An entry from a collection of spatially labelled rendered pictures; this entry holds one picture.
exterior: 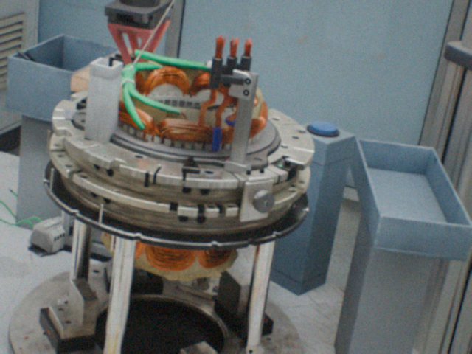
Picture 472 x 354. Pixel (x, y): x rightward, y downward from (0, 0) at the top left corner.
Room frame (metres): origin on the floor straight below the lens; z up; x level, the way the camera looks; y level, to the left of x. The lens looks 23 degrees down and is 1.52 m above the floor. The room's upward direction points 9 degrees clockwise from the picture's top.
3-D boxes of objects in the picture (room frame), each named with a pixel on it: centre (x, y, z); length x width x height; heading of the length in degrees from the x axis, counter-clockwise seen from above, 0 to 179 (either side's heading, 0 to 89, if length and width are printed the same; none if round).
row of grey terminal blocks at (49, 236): (1.37, 0.26, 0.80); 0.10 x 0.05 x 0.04; 146
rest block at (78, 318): (1.08, 0.18, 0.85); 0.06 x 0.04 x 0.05; 30
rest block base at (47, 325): (1.09, 0.19, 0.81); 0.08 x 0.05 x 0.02; 30
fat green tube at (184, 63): (1.20, 0.08, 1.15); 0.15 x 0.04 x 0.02; 78
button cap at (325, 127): (1.37, -0.12, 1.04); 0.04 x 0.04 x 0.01
